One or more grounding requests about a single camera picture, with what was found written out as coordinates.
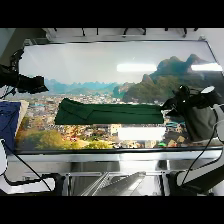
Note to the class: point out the blue garment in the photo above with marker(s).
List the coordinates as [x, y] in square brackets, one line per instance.
[8, 123]

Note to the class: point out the grey garment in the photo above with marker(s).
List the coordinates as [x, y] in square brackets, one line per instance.
[200, 124]

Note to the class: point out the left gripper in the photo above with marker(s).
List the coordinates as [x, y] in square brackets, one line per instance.
[32, 84]

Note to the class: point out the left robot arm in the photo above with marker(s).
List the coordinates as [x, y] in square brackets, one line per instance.
[7, 80]

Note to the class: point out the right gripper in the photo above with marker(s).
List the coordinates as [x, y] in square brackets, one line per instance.
[179, 104]

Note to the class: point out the beige garment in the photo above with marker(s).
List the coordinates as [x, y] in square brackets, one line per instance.
[23, 111]

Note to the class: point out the dark green garment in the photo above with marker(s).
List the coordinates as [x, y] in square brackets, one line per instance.
[106, 114]

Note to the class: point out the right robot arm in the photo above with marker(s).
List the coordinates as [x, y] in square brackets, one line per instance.
[200, 178]

